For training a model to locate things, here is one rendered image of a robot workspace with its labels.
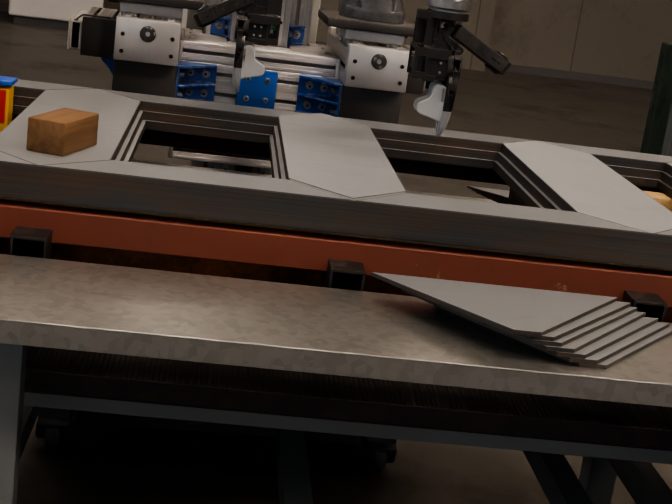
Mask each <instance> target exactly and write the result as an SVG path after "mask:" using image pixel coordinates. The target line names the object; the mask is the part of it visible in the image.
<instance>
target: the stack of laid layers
mask: <svg viewBox="0 0 672 504"><path fill-rule="evenodd" d="M44 91H45V90H39V89H31V88H22V87H14V97H13V113H12V114H16V115H19V114H20V113H21V112H22V111H23V110H24V109H26V108H27V107H28V106H29V105H30V104H31V103H32V102H33V101H34V100H35V99H36V98H37V97H38V96H39V95H40V94H41V93H43V92H44ZM145 129H146V130H155V131H164V132H172V133H181V134H190V135H198V136H207V137H216V138H224V139H233V140H242V141H251V142H259V143H268V144H269V153H270V162H271V171H272V178H279V179H288V180H291V181H294V182H297V183H300V184H303V185H307V186H310V187H313V188H316V189H319V190H322V191H325V192H329V193H332V194H335V195H338V196H341V197H344V198H347V199H351V200H343V199H334V198H325V197H316V196H307V195H298V194H289V193H280V192H271V191H262V190H253V189H244V188H235V187H226V186H217V185H208V184H199V183H190V182H181V181H172V180H163V179H154V178H145V177H136V176H127V175H118V174H109V173H100V172H91V171H82V170H73V169H64V168H55V167H46V166H37V165H28V164H19V163H10V162H1V161H0V197H8V198H18V199H27V200H36V201H45V202H55V203H64V204H73V205H82V206H92V207H101V208H110V209H119V210H129V211H138V212H147V213H156V214H166V215H175V216H184V217H193V218H203V219H212V220H221V221H230V222H240V223H249V224H258V225H267V226H277V227H286V228H295V229H304V230H314V231H323V232H332V233H341V234H351V235H360V236H369V237H379V238H388V239H397V240H406V241H416V242H425V243H434V244H443V245H453V246H462V247H471V248H480V249H490V250H499V251H508V252H517V253H527V254H536V255H545V256H554V257H564V258H573V259H582V260H591V261H601V262H610V263H619V264H628V265H638V266H647V267H656V268H665V269H672V236H667V235H658V234H649V233H640V232H631V231H622V230H613V229H604V228H595V227H586V226H577V225H568V224H559V223H550V222H541V221H532V220H523V219H514V218H505V217H496V216H487V215H478V214H469V213H460V212H451V211H442V210H433V209H424V208H415V207H406V206H397V205H388V204H379V203H370V202H361V201H356V200H363V199H370V198H377V197H385V196H392V195H399V194H407V192H400V193H392V194H385V195H377V196H370V197H362V198H355V199H353V198H349V197H345V196H342V195H339V194H336V193H333V192H330V191H327V190H323V189H320V188H317V187H314V186H311V185H308V184H304V183H301V182H298V181H295V180H292V179H289V178H288V172H287V166H286V160H285V154H284V148H283V141H282V135H281V129H280V123H279V117H269V116H260V115H252V114H243V113H235V112H226V111H218V110H209V109H201V108H192V107H184V106H175V105H167V104H158V103H150V102H142V101H141V102H140V104H139V106H138V108H137V110H136V112H135V114H134V116H133V118H132V120H131V122H130V123H129V125H128V127H127V129H126V131H125V133H124V135H123V137H122V139H121V141H120V143H119V145H118V147H117V149H116V151H115V153H114V155H113V157H112V158H111V160H119V161H128V162H131V161H132V159H133V157H134V154H135V152H136V150H137V147H138V145H139V143H140V140H141V138H142V136H143V134H144V131H145ZM371 130H372V132H373V134H374V135H375V137H376V139H377V141H378V142H379V144H380V146H381V148H382V149H383V151H384V153H385V155H386V156H387V157H389V158H398V159H407V160H415V161H424V162H433V163H441V164H450V165H459V166H468V167H476V168H485V169H493V170H494V171H495V172H496V173H497V174H498V175H499V176H500V177H501V178H502V180H503V181H504V182H505V183H506V184H507V185H508V186H509V187H510V188H511V189H512V190H513V191H514V192H515V193H516V194H517V195H518V196H519V197H520V199H521V200H522V201H523V202H524V203H525V204H526V205H527V206H529V207H538V208H547V209H555V210H564V211H573V212H576V211H575V210H574V209H573V208H572V207H571V206H570V205H568V204H567V203H566V202H565V201H564V200H563V199H562V198H561V197H560V196H559V195H558V194H557V193H555V192H554V191H553V190H552V189H551V188H550V187H549V186H548V185H547V184H546V183H545V182H543V181H542V180H541V179H540V178H539V177H538V176H537V175H536V174H535V173H534V172H533V171H531V170H530V169H529V168H528V167H527V166H526V165H525V164H524V163H523V162H522V161H521V160H519V159H518V158H517V157H516V156H515V155H514V154H513V153H512V152H511V151H510V150H509V149H508V148H506V147H505V146H504V145H503V144H499V143H490V142H482V141H473V140H465V139H456V138H448V137H438V136H430V135H422V134H413V133H405V132H396V131H388V130H379V129H371ZM593 156H594V157H596V158H597V159H599V160H600V161H601V162H603V163H604V164H606V165H607V166H608V167H610V168H611V169H613V170H614V171H615V172H617V173H618V174H620V175H621V176H622V177H624V178H625V179H627V180H628V181H629V182H631V183H632V184H634V185H635V186H641V187H650V188H657V189H658V190H659V191H661V192H662V193H664V194H665V195H667V196H668V197H670V198H671V199H672V167H671V166H669V165H668V164H666V163H660V162H652V161H643V160H635V159H626V158H618V157H609V156H601V155H593Z"/></svg>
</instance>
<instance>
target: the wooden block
mask: <svg viewBox="0 0 672 504"><path fill-rule="evenodd" d="M98 120H99V114H98V113H94V112H88V111H82V110H76V109H70V108H61V109H57V110H53V111H50V112H46V113H42V114H38V115H35V116H31V117H29V118H28V130H27V146H26V149H27V150H29V151H35V152H40V153H46V154H51V155H57V156H66V155H68V154H71V153H74V152H77V151H80V150H83V149H85V148H88V147H91V146H94V145H96V144H97V133H98Z"/></svg>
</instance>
